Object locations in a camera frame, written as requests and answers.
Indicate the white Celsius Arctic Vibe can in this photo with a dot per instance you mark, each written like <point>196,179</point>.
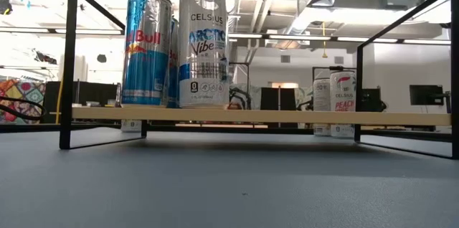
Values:
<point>204,59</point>

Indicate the blue silver Red Bull can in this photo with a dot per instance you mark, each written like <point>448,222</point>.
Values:
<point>147,70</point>
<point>173,77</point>

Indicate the white Celsius Peach Vibe can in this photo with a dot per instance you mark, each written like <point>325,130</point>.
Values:
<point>342,88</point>

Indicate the ceiling light strip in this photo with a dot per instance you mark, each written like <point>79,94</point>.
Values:
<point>23,29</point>
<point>247,36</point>
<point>367,39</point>
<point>299,37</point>
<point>89,31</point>
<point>426,41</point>

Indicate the black round object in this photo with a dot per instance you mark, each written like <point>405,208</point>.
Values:
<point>101,58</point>

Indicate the grey patterned cloth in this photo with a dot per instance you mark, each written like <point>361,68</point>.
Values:
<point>252,95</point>

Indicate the black cabinet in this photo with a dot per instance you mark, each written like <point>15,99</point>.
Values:
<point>278,99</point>

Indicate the black partition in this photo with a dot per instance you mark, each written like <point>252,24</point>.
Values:
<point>93,91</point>

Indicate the black background box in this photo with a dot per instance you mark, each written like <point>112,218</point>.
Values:
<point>371,99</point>

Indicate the black ceiling device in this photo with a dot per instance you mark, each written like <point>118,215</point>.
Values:
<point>5,5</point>

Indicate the colourful patterned cloth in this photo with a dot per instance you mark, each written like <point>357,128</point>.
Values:
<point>21,91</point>

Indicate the blue table mat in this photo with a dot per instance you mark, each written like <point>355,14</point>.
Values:
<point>229,192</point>

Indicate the black monitor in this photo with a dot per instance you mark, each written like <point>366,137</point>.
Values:
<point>426,95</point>

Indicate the grey wall vent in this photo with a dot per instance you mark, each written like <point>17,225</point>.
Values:
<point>339,59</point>
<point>285,58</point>

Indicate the wooden shelf with black frame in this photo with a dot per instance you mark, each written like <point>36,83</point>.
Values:
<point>287,116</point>

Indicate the black aluminium table frame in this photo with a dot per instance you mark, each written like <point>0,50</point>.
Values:
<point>28,128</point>

